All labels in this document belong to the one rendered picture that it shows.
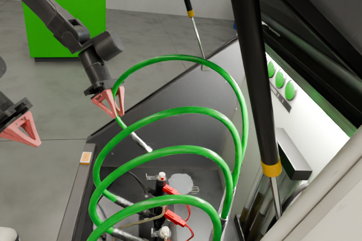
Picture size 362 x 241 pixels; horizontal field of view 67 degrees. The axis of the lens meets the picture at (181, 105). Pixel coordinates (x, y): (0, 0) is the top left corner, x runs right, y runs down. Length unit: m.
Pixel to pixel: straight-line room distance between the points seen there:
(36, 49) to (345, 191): 3.92
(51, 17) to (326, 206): 0.73
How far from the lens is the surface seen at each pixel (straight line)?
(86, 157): 1.01
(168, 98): 0.96
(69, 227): 0.86
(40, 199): 2.20
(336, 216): 0.26
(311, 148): 0.62
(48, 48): 4.01
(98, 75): 0.77
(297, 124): 0.67
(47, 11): 0.83
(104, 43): 0.77
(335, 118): 0.52
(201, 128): 1.05
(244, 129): 0.68
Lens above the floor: 1.65
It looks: 31 degrees down
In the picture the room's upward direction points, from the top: 9 degrees clockwise
